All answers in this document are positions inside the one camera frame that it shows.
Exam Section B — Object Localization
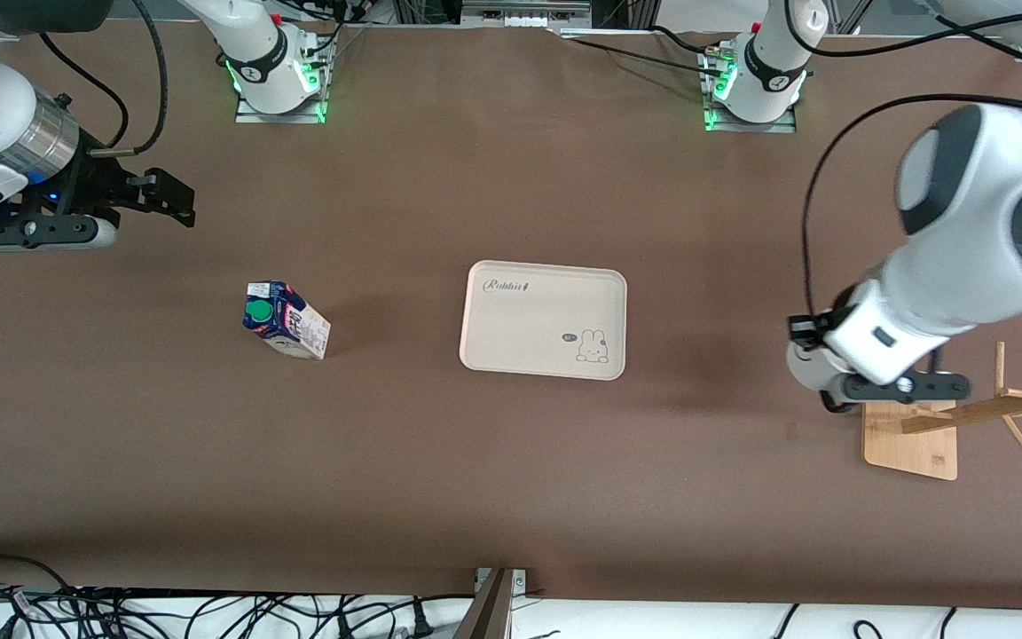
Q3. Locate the blue white milk carton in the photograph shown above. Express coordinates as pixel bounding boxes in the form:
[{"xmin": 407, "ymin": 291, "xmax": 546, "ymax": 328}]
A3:
[{"xmin": 243, "ymin": 280, "xmax": 332, "ymax": 361}]

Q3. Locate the wooden mug tree rack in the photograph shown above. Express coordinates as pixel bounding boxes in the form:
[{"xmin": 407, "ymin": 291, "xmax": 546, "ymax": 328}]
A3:
[{"xmin": 862, "ymin": 342, "xmax": 1022, "ymax": 482}]

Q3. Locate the cream tray with rabbit print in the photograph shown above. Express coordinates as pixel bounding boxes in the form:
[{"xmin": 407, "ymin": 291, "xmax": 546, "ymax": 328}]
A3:
[{"xmin": 459, "ymin": 259, "xmax": 628, "ymax": 382}]

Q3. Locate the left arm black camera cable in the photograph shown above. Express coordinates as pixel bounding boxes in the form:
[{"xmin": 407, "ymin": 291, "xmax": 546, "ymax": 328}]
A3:
[{"xmin": 782, "ymin": 0, "xmax": 1022, "ymax": 319}]

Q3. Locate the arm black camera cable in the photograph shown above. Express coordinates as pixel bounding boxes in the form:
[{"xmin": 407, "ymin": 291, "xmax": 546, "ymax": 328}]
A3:
[
  {"xmin": 782, "ymin": 0, "xmax": 1022, "ymax": 319},
  {"xmin": 36, "ymin": 0, "xmax": 168, "ymax": 159}
]

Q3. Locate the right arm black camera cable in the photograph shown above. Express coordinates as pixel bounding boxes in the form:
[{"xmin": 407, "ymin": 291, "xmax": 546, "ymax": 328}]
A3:
[{"xmin": 36, "ymin": 0, "xmax": 168, "ymax": 159}]

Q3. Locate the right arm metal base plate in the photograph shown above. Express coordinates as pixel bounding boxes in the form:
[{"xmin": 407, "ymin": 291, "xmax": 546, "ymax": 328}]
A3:
[{"xmin": 234, "ymin": 89, "xmax": 327, "ymax": 124}]

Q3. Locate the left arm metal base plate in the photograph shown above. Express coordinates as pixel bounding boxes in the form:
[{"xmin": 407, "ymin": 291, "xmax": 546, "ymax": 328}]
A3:
[{"xmin": 703, "ymin": 99, "xmax": 798, "ymax": 134}]

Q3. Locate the grey metal camera post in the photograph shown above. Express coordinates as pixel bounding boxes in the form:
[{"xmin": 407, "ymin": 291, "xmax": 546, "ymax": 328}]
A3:
[{"xmin": 453, "ymin": 566, "xmax": 530, "ymax": 639}]

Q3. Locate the black cable with plug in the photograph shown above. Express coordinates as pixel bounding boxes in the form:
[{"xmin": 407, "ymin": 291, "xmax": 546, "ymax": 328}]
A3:
[{"xmin": 400, "ymin": 596, "xmax": 436, "ymax": 639}]

